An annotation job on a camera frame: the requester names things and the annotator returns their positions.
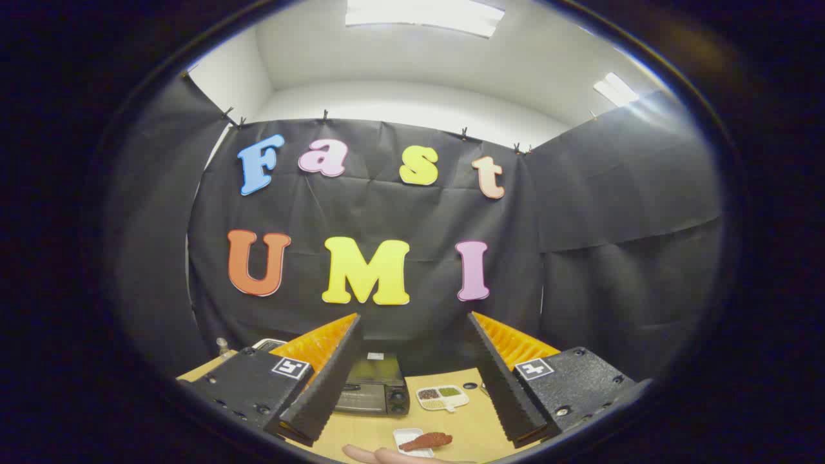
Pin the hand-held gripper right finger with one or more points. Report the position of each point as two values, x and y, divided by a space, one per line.
506 393

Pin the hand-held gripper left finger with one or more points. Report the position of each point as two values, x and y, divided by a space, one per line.
329 393

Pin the black toaster oven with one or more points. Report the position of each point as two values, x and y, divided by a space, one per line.
374 386

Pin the brown meat piece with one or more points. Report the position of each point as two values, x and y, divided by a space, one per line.
428 441

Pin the white divided grain dish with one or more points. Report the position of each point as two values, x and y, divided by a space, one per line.
445 396

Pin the white ribbed tray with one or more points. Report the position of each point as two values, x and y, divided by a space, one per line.
406 435

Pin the small clear bottle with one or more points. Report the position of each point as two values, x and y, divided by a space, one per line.
223 348

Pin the ceiling light panel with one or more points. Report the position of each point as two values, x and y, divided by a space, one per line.
615 89
425 14

